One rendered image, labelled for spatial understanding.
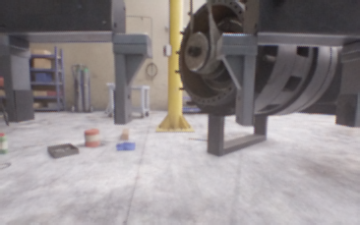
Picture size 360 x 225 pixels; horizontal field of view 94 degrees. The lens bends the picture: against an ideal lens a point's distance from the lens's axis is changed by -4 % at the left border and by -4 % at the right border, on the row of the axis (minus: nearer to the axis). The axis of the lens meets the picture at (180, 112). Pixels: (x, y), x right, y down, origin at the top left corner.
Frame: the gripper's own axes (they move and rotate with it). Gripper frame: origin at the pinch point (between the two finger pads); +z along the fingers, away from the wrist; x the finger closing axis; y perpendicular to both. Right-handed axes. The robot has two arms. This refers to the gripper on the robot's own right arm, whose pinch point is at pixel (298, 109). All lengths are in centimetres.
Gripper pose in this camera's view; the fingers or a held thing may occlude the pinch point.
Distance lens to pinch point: 25.5
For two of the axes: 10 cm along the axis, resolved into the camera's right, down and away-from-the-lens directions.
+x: 10.0, 0.2, -0.1
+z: -0.1, 9.9, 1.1
